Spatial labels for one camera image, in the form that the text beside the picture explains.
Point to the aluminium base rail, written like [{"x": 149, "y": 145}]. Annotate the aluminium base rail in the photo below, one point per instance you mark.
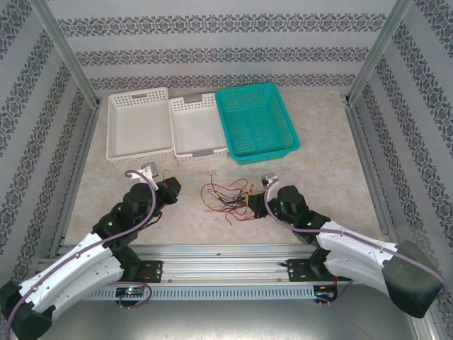
[{"x": 219, "y": 265}]

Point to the aluminium frame post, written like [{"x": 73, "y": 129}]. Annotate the aluminium frame post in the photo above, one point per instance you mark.
[
  {"x": 378, "y": 53},
  {"x": 67, "y": 53}
]

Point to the large white perforated basket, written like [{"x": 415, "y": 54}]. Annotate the large white perforated basket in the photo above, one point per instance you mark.
[{"x": 138, "y": 124}]

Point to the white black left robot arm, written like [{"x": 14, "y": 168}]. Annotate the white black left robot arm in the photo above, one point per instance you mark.
[{"x": 70, "y": 269}]

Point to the aluminium table side rail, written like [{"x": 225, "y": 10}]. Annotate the aluminium table side rail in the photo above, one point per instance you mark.
[{"x": 78, "y": 170}]

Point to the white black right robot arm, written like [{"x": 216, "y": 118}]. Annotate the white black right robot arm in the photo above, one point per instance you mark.
[{"x": 354, "y": 248}]

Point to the teal plastic mesh basket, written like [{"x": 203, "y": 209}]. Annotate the teal plastic mesh basket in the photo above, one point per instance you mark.
[{"x": 255, "y": 120}]

